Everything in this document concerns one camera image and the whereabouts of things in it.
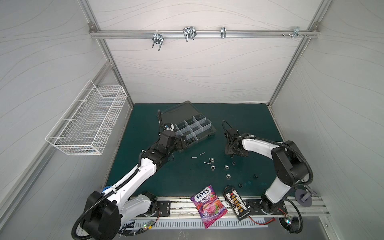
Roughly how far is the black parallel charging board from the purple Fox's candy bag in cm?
5

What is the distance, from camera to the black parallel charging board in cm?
72

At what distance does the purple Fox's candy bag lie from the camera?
0.71m
